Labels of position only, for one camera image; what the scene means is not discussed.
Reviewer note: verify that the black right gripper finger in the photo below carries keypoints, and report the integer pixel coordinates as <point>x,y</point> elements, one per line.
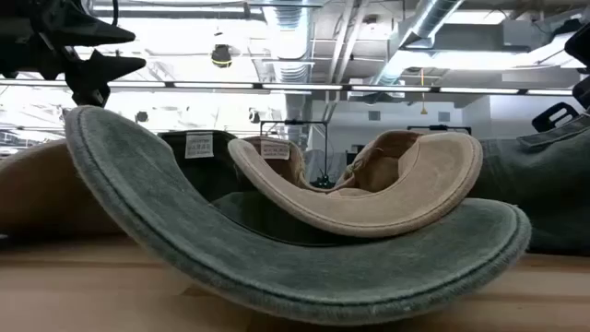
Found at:
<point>538,125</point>
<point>581,46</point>

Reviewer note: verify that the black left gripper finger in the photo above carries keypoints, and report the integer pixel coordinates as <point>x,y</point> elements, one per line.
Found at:
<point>101,34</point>
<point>115,67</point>

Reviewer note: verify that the tan baseball cap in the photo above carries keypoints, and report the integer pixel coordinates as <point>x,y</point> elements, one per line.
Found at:
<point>41,193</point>
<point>369,216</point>

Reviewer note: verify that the black hanging ceiling speaker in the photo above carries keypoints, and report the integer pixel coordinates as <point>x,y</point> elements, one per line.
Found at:
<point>221,56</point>

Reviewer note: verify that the long linear ceiling light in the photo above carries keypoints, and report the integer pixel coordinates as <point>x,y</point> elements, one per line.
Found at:
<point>299,86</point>

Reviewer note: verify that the silver round ceiling duct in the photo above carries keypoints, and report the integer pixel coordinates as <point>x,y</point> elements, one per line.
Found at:
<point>433,16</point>
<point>288,37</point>

